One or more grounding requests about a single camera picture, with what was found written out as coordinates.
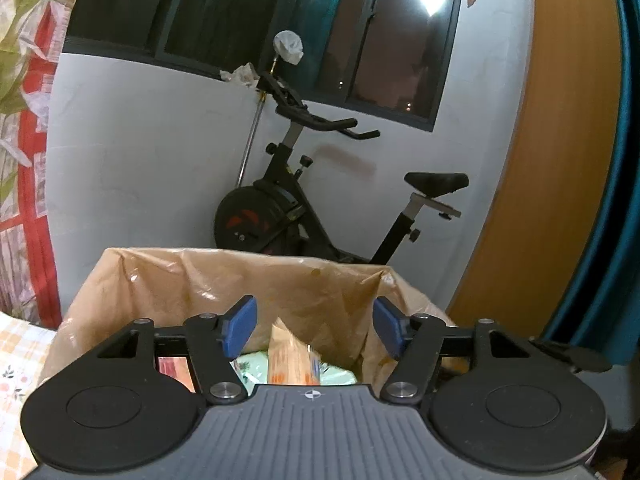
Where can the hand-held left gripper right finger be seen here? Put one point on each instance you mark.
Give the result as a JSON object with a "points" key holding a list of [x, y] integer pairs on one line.
{"points": [[390, 327]]}

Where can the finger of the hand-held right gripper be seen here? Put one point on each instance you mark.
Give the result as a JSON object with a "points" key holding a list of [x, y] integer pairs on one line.
{"points": [[585, 358]]}

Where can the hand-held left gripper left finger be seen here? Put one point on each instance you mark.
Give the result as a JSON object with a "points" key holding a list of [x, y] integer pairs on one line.
{"points": [[237, 327]]}

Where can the pale green snack packet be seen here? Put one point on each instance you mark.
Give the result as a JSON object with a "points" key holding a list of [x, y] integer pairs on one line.
{"points": [[257, 366]]}

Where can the orange snack packet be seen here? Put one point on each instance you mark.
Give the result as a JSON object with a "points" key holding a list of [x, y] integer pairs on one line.
{"points": [[285, 355]]}

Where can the plastic-lined cardboard box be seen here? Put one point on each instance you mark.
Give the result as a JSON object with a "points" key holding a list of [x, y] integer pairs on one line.
{"points": [[200, 280]]}

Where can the red snack packet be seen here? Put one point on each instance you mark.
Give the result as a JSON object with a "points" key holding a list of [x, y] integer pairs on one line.
{"points": [[172, 371]]}

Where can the black exercise bike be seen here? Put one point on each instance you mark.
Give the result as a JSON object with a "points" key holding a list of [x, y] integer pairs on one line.
{"points": [[250, 220]]}

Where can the teal curtain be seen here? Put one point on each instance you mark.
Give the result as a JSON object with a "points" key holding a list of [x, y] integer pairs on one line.
{"points": [[615, 210]]}

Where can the wooden door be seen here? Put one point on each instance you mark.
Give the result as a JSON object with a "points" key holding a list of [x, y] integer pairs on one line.
{"points": [[540, 185]]}

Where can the crumpled white tissue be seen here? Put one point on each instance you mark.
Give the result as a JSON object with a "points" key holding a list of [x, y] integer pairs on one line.
{"points": [[240, 74]]}

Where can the red floral curtain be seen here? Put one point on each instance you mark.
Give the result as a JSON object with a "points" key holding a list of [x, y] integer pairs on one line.
{"points": [[30, 160]]}

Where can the metal pole with white cloth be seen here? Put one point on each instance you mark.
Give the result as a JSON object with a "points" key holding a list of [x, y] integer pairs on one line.
{"points": [[289, 46]]}

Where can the dark window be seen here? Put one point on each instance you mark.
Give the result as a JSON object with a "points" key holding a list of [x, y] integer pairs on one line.
{"points": [[225, 10]]}

